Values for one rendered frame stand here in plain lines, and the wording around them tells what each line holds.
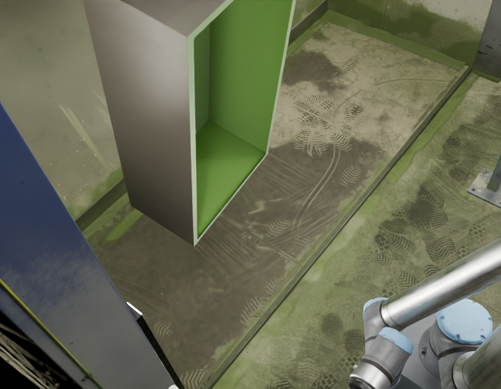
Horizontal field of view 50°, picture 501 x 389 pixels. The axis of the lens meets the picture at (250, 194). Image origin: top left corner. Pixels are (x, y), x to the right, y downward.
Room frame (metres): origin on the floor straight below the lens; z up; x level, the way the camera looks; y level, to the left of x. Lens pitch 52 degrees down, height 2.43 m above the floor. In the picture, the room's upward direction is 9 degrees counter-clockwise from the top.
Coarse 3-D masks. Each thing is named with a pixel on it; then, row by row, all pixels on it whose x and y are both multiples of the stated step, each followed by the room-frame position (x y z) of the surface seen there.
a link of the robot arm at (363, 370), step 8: (360, 368) 0.44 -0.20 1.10; (368, 368) 0.43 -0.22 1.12; (376, 368) 0.43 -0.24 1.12; (352, 376) 0.43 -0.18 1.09; (360, 376) 0.42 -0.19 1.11; (368, 376) 0.41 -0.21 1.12; (376, 376) 0.41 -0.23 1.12; (384, 376) 0.41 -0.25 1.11; (368, 384) 0.40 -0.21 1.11; (376, 384) 0.39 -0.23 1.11; (384, 384) 0.39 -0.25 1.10
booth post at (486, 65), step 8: (496, 0) 2.55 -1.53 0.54; (496, 8) 2.54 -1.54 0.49; (488, 16) 2.57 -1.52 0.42; (496, 16) 2.53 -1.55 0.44; (488, 24) 2.55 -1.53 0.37; (496, 24) 2.52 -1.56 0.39; (488, 32) 2.54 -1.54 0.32; (496, 32) 2.51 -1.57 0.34; (488, 40) 2.53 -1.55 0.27; (496, 40) 2.50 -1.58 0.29; (480, 48) 2.56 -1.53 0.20; (488, 48) 2.52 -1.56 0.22; (496, 48) 2.49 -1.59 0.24; (480, 56) 2.55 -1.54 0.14; (488, 56) 2.51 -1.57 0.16; (496, 56) 2.48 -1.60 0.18; (480, 64) 2.54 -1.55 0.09; (488, 64) 2.50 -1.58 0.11; (496, 64) 2.47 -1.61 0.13; (480, 72) 2.53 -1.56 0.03; (488, 72) 2.49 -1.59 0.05; (496, 72) 2.46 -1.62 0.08; (496, 80) 2.45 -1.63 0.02
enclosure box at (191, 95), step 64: (128, 0) 1.24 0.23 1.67; (192, 0) 1.24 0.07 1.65; (256, 0) 1.72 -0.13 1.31; (128, 64) 1.28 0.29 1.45; (192, 64) 1.14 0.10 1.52; (256, 64) 1.74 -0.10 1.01; (128, 128) 1.36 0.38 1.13; (192, 128) 1.17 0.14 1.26; (256, 128) 1.76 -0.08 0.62; (128, 192) 1.48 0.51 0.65; (192, 192) 1.22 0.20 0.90
